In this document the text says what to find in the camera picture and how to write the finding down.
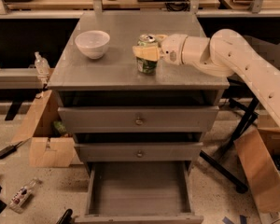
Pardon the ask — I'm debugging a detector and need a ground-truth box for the clear pump bottle on shelf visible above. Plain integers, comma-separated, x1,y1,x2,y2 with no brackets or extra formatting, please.
35,51,49,76

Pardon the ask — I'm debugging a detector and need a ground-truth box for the grey drawer cabinet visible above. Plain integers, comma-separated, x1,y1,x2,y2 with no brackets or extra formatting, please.
47,10,231,179

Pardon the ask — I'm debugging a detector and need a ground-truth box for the white ceramic bowl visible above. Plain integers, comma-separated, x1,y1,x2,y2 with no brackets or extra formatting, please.
75,30,110,59

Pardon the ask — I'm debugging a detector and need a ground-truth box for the grey open bottom drawer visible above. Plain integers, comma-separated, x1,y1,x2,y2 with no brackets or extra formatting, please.
76,161,203,224

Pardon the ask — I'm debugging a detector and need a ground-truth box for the grey middle drawer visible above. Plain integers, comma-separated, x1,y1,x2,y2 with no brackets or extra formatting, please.
75,142,203,162

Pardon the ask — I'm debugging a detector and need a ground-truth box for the clear plastic bottle on floor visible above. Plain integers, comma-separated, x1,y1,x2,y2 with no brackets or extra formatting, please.
8,177,41,213

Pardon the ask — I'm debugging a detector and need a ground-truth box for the left cardboard box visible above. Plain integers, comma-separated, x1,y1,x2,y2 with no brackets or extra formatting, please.
12,91,80,167

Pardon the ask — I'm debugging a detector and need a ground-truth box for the cardboard box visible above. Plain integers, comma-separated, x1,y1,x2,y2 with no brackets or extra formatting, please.
234,115,280,213
12,91,80,167

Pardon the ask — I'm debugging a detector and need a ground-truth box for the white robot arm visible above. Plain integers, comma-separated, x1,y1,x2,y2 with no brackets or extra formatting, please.
133,29,280,128

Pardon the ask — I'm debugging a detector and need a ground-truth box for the green soda can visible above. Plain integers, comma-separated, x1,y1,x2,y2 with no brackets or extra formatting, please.
136,34,158,75

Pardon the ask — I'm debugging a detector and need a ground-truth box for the black power adapter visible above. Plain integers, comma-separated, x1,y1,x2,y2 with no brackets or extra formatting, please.
0,142,22,160

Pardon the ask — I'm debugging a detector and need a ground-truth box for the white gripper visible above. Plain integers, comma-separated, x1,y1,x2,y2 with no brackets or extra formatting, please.
133,34,188,65

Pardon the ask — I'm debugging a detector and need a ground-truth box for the grey top drawer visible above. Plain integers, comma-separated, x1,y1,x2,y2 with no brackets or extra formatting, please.
58,106,218,133

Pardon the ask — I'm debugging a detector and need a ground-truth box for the right cardboard box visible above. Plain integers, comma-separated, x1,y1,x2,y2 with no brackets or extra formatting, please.
234,115,280,213

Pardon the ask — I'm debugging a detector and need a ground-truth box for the black cable coil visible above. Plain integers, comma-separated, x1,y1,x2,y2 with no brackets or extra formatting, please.
163,0,190,13

